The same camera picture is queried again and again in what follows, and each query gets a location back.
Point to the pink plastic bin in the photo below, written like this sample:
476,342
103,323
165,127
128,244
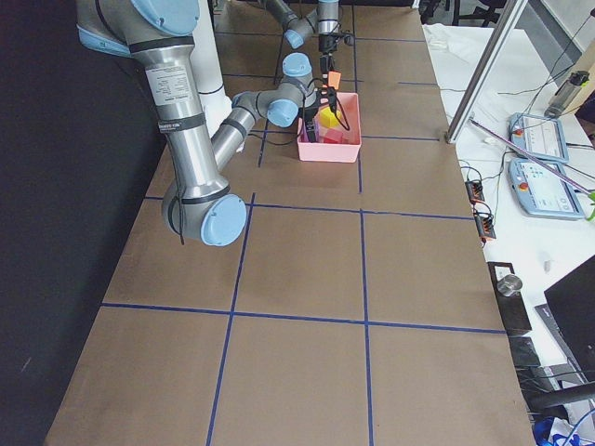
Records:
342,153

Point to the teach pendant tablet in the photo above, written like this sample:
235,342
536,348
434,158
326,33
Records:
539,135
542,194

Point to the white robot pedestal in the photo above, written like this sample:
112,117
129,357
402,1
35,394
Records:
207,72

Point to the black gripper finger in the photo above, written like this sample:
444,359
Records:
336,110
310,131
326,64

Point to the grey water bottle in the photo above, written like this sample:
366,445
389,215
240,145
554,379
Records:
566,93

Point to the far teach pendant tablet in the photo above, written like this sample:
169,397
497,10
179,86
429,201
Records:
539,135

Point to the near teach pendant tablet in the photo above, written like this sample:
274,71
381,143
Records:
542,194

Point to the pink foam block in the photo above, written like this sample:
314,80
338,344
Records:
334,136

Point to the reacher grabber stick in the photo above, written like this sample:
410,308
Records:
555,168

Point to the black laptop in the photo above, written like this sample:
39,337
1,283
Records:
569,316

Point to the purple foam block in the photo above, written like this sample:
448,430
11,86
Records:
318,134

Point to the yellow foam block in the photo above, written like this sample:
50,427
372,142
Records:
329,118

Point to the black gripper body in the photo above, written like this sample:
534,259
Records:
325,45
310,111

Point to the aluminium frame post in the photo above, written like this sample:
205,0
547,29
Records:
499,36

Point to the orange foam block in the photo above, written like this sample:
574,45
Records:
333,79

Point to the steel cup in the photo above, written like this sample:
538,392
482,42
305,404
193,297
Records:
509,285

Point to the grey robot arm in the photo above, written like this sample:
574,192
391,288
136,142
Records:
323,21
174,42

